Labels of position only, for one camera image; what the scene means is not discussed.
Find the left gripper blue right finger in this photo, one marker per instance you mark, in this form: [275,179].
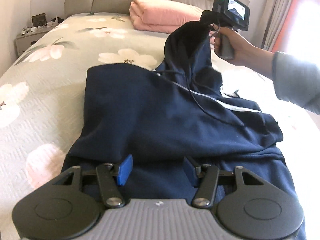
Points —
[205,179]

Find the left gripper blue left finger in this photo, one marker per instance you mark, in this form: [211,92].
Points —
[110,177]

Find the navy blue striped hoodie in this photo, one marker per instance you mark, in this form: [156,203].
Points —
[177,111]

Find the grey sleeved right forearm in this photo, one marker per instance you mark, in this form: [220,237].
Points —
[296,81]

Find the person's right hand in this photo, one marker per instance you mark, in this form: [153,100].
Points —
[246,54]

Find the folded pink blanket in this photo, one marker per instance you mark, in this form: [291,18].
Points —
[163,16]

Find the beige and orange curtain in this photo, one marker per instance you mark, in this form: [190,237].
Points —
[276,20]

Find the floral green bedspread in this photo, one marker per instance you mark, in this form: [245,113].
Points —
[42,100]

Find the cream bedside nightstand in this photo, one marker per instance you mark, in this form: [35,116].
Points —
[25,41]

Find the dark box on nightstand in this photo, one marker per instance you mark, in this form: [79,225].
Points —
[39,20]

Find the camera display on gripper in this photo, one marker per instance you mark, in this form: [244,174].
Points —
[236,14]

